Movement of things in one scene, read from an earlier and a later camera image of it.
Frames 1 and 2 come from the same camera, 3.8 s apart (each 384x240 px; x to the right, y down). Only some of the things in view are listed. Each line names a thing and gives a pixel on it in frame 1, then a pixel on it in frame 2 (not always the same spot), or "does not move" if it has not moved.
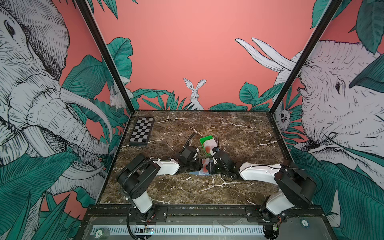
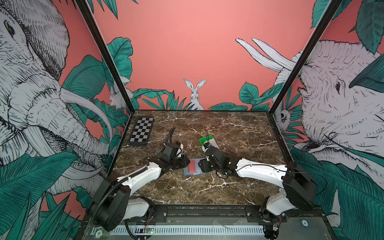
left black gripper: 199,167 to 184,163
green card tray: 204,139 does not move
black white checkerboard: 141,132 does not move
